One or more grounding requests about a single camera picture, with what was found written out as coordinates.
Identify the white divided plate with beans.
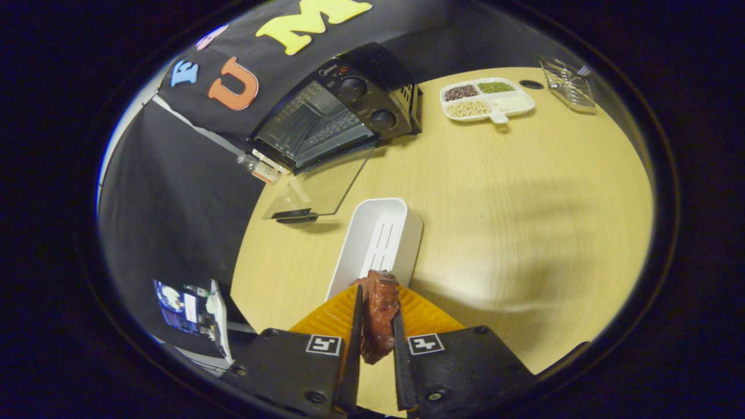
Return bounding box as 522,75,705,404
439,77,536,125

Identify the metal wire rack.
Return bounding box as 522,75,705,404
538,56,597,114

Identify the black toaster oven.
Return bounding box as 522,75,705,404
247,42,424,225

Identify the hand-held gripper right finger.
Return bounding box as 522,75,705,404
393,285,536,417

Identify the brown meat piece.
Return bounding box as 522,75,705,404
351,269,402,365

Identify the blue printed box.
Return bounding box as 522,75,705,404
153,279,233,364

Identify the clear bottle with orange label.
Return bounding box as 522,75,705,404
237,152,283,186

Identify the white plastic tray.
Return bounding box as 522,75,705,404
325,198,424,302

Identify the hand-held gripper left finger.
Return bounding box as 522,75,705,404
224,283,364,415

